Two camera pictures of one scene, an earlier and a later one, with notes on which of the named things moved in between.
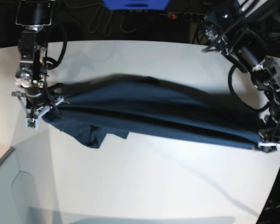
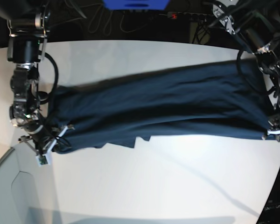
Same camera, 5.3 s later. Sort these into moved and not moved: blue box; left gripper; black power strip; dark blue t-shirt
Moved: left gripper; dark blue t-shirt
Not moved: black power strip; blue box
